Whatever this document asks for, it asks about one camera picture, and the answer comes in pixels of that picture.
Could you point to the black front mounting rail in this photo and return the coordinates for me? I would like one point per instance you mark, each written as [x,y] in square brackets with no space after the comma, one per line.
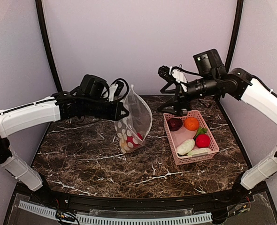
[219,203]

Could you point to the yellow toy pear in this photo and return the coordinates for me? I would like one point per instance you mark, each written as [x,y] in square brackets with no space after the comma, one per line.
[123,146]

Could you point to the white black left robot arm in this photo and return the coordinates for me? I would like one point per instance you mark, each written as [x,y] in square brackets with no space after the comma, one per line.
[59,106]

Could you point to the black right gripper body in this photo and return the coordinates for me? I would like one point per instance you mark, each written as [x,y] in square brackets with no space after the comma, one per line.
[180,94]

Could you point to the pink perforated plastic basket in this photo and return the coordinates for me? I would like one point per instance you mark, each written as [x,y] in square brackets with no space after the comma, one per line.
[177,137]

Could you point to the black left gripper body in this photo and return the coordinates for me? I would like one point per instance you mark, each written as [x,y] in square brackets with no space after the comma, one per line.
[97,111]

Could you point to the grey slotted cable duct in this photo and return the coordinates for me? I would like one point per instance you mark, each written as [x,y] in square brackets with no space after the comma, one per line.
[101,217]

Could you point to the pale green toy cabbage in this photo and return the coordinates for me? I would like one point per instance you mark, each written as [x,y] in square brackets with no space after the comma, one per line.
[199,151]

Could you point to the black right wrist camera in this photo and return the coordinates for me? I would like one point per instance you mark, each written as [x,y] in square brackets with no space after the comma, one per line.
[208,61]

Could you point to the red toy tomato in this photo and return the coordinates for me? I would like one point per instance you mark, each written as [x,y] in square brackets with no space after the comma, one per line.
[202,141]

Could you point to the white toy radish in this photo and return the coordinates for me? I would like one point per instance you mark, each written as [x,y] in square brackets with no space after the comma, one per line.
[185,147]

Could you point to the green toy leaf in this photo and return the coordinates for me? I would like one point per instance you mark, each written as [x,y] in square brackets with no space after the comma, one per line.
[200,131]

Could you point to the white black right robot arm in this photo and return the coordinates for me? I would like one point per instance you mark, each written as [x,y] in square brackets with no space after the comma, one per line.
[239,84]

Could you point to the orange toy fruit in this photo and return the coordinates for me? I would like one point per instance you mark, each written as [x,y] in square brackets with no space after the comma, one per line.
[191,124]

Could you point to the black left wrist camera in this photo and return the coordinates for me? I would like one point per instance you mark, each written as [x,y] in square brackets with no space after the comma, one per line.
[92,86]

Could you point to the black left frame post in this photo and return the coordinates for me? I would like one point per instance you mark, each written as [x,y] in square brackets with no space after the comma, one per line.
[47,46]

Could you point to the black right frame post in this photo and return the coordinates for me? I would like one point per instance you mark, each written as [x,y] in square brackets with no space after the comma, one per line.
[234,34]

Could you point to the dark purple toy onion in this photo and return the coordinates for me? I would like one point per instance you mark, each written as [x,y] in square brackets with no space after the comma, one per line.
[174,124]

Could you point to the black frame post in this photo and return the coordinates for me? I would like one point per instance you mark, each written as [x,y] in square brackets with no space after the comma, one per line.
[47,46]
[234,34]

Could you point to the clear zip top bag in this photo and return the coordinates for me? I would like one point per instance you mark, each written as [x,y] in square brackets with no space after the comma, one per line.
[139,121]

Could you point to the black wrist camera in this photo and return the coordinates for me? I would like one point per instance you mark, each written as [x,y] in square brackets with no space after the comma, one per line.
[208,61]
[92,86]

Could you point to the red toy pomegranate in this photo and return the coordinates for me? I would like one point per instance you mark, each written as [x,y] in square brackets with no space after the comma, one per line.
[133,142]

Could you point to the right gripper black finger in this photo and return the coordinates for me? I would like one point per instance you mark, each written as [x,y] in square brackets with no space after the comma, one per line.
[166,88]
[167,107]

